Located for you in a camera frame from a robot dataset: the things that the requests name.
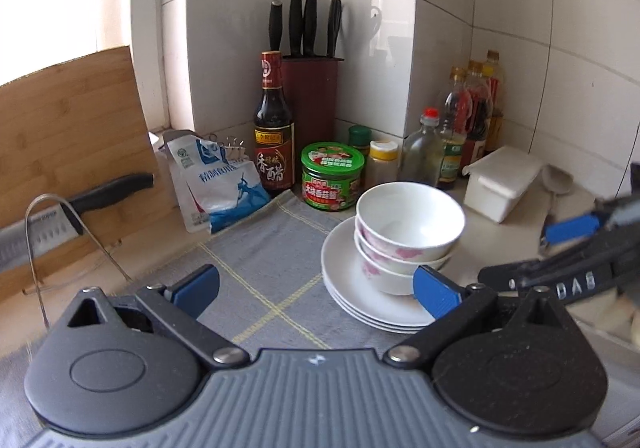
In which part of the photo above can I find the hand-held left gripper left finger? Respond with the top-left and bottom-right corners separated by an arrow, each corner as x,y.
66,264 -> 252,372

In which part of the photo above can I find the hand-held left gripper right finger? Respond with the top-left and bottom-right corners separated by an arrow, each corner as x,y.
384,264 -> 577,372

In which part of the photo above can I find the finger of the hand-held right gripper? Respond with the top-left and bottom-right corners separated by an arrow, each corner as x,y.
539,195 -> 640,256
477,260 -> 561,291

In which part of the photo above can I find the white bowl pink flower print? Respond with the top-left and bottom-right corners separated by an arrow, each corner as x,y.
356,181 -> 467,263
361,255 -> 436,296
354,228 -> 453,275

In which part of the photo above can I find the person's right hand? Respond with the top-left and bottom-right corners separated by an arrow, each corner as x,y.
592,290 -> 640,346

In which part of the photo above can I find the grey teal checked towel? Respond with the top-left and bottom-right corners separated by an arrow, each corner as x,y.
0,189 -> 436,369

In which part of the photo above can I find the white plastic lidded box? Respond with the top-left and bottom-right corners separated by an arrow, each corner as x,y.
462,145 -> 543,224

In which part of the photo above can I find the white blue salt bag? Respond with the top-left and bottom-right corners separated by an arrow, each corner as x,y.
162,129 -> 271,235

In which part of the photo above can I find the oil bottle green yellow label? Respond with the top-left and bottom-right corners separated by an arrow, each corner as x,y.
437,120 -> 468,191

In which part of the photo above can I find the yellow lid spice jar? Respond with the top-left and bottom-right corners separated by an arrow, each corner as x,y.
365,139 -> 401,191

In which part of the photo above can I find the clear glass bottle red cap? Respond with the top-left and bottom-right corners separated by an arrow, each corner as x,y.
400,108 -> 446,188

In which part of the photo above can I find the red label bottle yellow cap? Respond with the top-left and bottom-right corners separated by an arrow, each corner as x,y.
462,59 -> 493,166

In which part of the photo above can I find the green lid sauce jar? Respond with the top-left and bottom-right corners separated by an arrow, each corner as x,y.
300,140 -> 366,213

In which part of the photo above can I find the dark sauce bottle yellow cap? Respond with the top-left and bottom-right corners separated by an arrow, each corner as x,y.
444,66 -> 473,139
482,50 -> 506,154

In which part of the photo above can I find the green lid spice jar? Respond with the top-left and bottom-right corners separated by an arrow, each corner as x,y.
348,124 -> 371,161

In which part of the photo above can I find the dark vinegar bottle red cap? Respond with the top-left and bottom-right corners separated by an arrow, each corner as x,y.
253,50 -> 296,194

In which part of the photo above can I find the bamboo cutting board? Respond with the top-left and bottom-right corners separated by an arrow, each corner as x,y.
0,45 -> 183,304

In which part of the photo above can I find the dark red knife block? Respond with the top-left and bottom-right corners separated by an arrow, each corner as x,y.
281,55 -> 345,186

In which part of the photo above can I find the black handled kitchen knife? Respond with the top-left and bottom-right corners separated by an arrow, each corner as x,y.
0,172 -> 155,274

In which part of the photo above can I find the metal wire rack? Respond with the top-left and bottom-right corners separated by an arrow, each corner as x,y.
22,193 -> 133,331

